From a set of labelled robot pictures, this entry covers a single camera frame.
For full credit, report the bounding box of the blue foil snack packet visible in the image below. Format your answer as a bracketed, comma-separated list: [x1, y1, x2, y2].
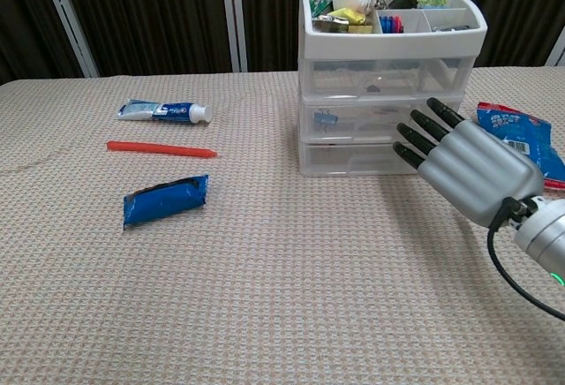
[122, 174, 210, 230]

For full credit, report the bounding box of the blue white toothpaste tube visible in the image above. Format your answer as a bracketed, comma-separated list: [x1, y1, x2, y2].
[115, 99, 214, 125]

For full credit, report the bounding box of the white plastic drawer organizer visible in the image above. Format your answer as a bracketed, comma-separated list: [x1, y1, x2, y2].
[298, 0, 489, 177]

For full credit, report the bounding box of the blue red snack bag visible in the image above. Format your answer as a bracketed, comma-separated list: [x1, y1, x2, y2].
[476, 101, 565, 192]

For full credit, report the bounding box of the black grey right robot hand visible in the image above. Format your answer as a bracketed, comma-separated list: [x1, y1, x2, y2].
[391, 96, 545, 230]

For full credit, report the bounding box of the yellow wrapped block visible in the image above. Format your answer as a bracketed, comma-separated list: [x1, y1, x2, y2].
[328, 7, 365, 24]

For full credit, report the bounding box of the shiny metallic packet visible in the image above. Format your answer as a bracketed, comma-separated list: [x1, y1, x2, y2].
[312, 16, 350, 34]

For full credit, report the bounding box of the red plastic stick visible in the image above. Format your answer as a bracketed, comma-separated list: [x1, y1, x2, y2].
[106, 140, 219, 160]

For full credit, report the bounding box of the white partition frame post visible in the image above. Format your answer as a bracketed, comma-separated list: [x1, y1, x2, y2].
[34, 0, 101, 78]
[219, 0, 248, 72]
[545, 26, 565, 67]

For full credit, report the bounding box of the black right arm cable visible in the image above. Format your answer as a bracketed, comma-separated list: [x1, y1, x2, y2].
[486, 199, 565, 322]

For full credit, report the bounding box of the blue binder clip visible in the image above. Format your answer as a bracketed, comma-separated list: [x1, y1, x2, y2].
[312, 109, 339, 130]

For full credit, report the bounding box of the beige woven tablecloth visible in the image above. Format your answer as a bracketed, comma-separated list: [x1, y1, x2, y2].
[0, 66, 565, 385]

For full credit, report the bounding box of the clear drawer with blue clip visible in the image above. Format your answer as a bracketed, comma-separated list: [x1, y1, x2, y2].
[299, 92, 465, 144]

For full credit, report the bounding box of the stack of coloured clips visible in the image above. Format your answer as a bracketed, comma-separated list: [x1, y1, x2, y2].
[378, 14, 405, 34]

